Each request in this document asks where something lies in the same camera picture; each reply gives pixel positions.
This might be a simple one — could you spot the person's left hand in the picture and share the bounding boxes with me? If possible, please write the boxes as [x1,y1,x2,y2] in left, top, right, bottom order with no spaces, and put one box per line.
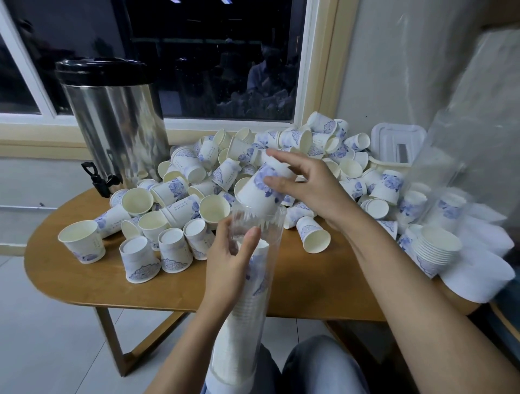
[203,226,263,319]

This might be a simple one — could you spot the single blue-printed paper cup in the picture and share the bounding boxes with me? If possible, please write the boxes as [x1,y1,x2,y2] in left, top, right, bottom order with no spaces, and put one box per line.
[236,156,296,219]

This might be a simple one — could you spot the clear plastic bag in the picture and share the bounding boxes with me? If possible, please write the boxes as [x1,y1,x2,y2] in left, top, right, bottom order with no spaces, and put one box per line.
[405,24,520,222]

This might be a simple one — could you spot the white plastic lid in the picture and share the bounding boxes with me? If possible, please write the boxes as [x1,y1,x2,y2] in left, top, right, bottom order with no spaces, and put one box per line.
[369,122,428,168]

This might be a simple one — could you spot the white framed window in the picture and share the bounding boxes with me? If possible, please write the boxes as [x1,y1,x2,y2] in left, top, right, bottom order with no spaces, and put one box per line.
[0,0,360,146]

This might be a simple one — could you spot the person's right forearm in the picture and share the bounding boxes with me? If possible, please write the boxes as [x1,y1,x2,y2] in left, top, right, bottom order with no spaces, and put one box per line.
[341,207,520,394]

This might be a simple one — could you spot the person's blue jeans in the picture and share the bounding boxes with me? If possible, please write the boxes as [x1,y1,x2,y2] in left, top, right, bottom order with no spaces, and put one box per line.
[199,334,372,394]

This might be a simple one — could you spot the clear plastic cup dispenser tube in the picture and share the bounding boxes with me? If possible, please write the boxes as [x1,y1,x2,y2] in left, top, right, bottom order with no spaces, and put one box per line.
[201,201,286,394]

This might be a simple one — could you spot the wooden table leg frame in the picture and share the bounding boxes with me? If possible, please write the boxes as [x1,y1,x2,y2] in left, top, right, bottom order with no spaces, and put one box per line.
[93,307,188,377]

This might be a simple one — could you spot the blue bin with tan rim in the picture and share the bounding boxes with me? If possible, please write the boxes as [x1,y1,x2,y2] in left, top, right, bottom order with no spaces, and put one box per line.
[489,300,520,346]

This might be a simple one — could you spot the person's left forearm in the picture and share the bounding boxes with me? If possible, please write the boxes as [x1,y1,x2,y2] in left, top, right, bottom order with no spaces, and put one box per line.
[146,312,241,394]

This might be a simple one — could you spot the pile of paper cups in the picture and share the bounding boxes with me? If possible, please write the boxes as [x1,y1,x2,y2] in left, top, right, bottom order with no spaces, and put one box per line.
[57,111,472,285]

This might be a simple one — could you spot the person's right hand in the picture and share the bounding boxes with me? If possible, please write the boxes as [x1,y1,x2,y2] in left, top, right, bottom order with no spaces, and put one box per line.
[264,148,362,232]

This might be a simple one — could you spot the nested stack of paper cups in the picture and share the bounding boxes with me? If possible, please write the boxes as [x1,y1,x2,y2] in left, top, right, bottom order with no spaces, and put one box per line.
[410,225,464,279]
[207,239,273,391]

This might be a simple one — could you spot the stainless steel water dispenser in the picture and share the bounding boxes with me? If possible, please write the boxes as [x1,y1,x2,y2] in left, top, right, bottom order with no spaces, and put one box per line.
[55,57,172,198]

